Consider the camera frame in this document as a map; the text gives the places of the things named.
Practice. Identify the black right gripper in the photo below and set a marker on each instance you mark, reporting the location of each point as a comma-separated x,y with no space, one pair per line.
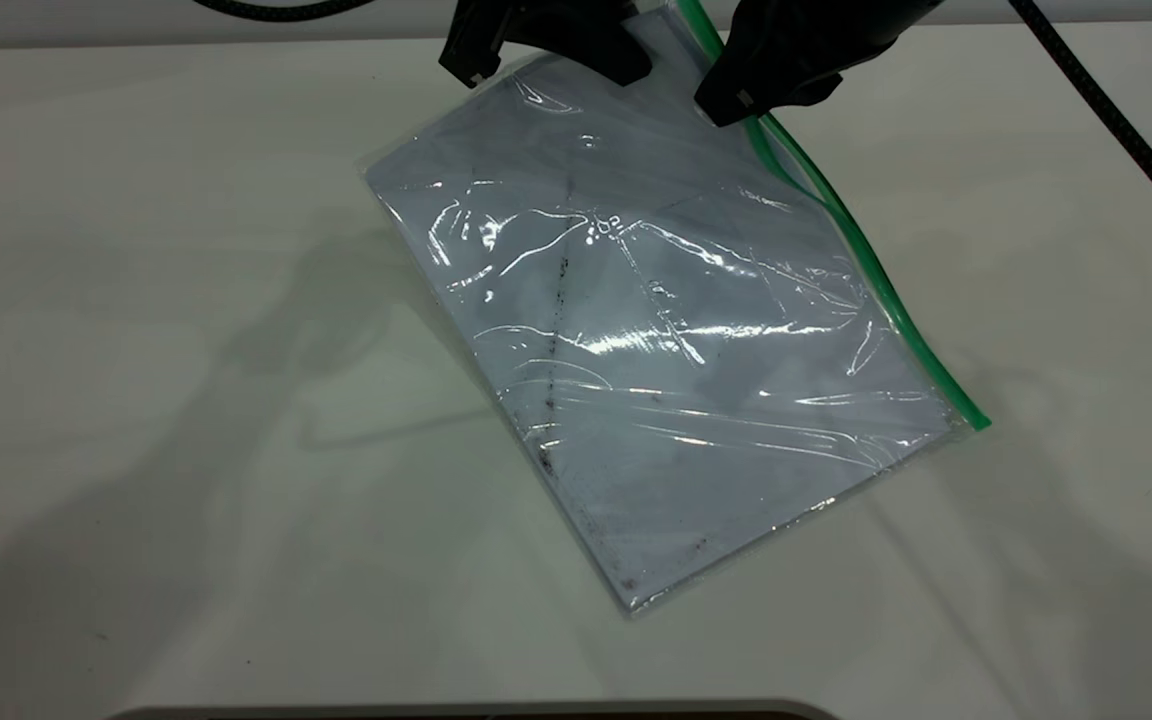
836,30

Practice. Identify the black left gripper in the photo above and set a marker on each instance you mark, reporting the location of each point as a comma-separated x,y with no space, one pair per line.
556,12

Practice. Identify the clear zip bag green closure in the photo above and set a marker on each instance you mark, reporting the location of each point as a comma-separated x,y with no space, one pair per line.
636,300

